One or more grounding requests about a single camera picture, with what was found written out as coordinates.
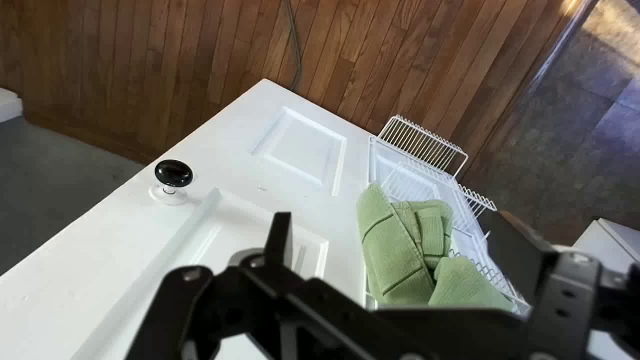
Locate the black door knob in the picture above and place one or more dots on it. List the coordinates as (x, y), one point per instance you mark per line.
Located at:
(172, 172)

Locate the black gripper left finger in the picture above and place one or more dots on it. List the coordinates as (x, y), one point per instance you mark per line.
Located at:
(201, 312)

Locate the green striped folded towel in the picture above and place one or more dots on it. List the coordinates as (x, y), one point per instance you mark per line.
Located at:
(390, 252)

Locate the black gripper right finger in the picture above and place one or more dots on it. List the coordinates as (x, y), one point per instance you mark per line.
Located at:
(581, 307)

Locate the white cabinet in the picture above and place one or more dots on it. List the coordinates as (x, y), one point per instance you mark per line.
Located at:
(612, 242)

